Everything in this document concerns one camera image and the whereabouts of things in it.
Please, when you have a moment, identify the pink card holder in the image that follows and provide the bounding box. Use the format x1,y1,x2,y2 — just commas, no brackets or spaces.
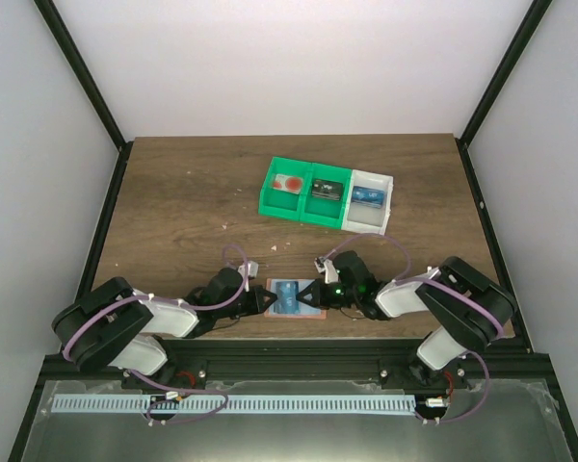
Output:
265,279,327,320

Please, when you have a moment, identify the blue credit card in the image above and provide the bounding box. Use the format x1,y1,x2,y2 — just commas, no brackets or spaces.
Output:
269,279,306,316

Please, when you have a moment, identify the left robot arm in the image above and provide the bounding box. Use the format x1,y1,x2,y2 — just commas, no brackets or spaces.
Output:
52,262,277,376

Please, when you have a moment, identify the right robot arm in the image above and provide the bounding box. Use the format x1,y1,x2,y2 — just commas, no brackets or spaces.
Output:
296,250,517,386

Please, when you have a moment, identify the black card in bin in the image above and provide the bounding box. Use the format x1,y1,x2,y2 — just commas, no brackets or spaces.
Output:
310,178,344,201

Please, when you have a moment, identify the blue card in bin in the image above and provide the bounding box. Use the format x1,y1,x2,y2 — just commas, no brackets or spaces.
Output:
351,186,385,209

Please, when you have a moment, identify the red white card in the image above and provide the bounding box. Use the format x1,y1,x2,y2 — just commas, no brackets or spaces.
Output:
271,173,303,194

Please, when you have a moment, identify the left green bin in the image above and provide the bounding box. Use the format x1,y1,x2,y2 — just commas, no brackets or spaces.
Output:
258,157,312,221

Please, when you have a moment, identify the green bin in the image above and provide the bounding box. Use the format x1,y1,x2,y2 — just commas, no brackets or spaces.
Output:
301,163,353,229
258,157,312,221

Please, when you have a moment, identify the white bin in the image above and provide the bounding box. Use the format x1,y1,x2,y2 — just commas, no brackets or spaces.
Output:
341,169,394,235

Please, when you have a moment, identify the middle green bin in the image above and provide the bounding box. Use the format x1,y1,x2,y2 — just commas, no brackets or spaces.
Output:
301,163,353,229

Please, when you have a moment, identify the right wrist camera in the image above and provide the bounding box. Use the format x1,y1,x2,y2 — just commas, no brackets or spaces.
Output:
314,257,339,285

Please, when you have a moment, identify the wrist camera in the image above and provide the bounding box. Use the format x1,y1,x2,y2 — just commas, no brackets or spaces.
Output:
314,257,339,285
238,260,259,279

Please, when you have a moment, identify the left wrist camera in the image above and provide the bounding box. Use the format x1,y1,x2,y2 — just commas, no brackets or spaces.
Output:
238,260,259,279

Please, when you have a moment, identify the black aluminium frame rail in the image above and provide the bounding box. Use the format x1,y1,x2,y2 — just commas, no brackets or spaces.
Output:
38,339,550,391

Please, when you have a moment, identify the light blue cable duct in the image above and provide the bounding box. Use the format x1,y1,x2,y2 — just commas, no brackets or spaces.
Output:
51,394,416,416

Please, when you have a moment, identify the left black frame post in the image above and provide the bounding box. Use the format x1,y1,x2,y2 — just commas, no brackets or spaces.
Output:
32,0,129,151

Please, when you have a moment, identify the black frame post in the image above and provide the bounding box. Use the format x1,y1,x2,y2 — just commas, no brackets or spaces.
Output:
32,0,129,151
458,0,555,145

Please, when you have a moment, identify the right black frame post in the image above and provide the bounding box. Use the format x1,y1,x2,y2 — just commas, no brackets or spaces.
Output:
458,0,555,145

